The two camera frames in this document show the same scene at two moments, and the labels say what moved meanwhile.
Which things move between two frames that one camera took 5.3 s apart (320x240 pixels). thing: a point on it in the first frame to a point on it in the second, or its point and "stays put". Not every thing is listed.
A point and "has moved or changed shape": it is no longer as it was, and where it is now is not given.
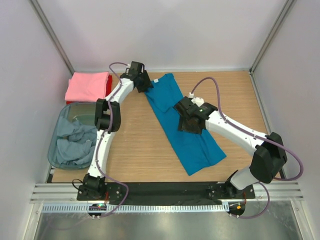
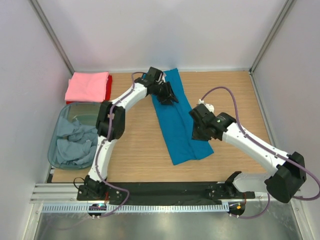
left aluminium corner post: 41,16 stays put
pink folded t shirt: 86,86 stays put
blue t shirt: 195,151 has moved or changed shape
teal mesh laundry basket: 74,136 stays put
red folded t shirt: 109,84 stays put
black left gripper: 147,84 to 168,96
